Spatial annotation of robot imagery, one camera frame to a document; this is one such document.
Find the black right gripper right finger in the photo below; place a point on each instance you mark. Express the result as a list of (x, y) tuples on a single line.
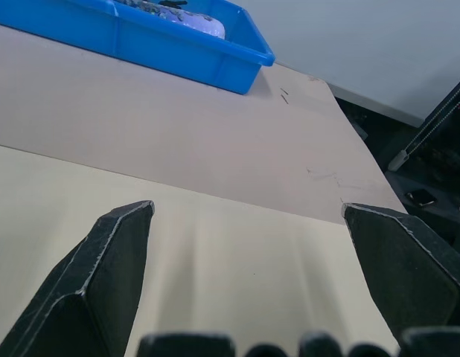
[(405, 275)]

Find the white patterned item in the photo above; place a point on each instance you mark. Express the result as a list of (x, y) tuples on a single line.
[(185, 16)]

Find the blue plastic tray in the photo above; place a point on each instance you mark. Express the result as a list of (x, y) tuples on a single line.
[(148, 33)]

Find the black smartphone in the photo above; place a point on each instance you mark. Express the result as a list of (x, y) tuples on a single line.
[(421, 197)]

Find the cream paper sheet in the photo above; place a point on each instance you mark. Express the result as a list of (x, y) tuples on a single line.
[(200, 267)]

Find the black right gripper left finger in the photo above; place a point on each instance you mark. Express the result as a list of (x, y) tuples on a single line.
[(92, 282)]

